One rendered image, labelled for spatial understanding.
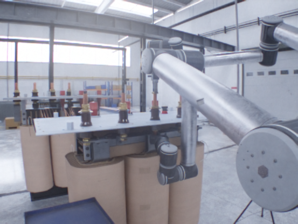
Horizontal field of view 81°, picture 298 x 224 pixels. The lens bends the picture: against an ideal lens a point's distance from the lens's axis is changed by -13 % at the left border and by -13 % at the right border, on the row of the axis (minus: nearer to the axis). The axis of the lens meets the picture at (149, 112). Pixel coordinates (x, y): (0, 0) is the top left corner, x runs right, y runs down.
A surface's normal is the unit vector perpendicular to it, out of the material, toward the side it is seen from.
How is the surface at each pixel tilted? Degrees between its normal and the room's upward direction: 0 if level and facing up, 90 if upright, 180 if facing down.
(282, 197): 96
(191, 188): 90
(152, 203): 90
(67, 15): 90
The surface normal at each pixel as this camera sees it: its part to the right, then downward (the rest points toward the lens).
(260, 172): -0.93, 0.08
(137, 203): -0.16, 0.09
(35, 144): 0.54, 0.07
